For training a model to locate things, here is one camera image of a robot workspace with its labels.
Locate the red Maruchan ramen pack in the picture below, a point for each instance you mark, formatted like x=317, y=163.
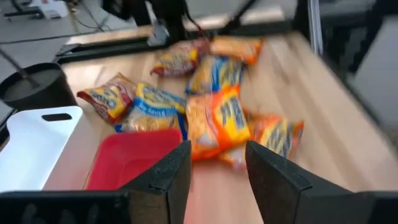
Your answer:
x=107, y=98
x=178, y=60

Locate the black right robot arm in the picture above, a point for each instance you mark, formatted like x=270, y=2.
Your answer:
x=169, y=15

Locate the black plant pot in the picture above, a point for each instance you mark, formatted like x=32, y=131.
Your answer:
x=46, y=90

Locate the red plastic bin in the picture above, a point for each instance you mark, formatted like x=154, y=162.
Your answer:
x=130, y=158

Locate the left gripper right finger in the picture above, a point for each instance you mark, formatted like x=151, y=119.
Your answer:
x=280, y=199

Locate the orange Maruchan ramen pack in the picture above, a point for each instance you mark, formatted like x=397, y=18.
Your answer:
x=236, y=48
x=214, y=124
x=276, y=133
x=234, y=157

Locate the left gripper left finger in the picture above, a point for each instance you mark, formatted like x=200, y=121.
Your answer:
x=161, y=193

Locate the white plastic bin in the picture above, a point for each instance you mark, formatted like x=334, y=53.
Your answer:
x=31, y=149

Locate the blue Maruchan ramen pack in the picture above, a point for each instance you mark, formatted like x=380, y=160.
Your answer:
x=214, y=74
x=152, y=107

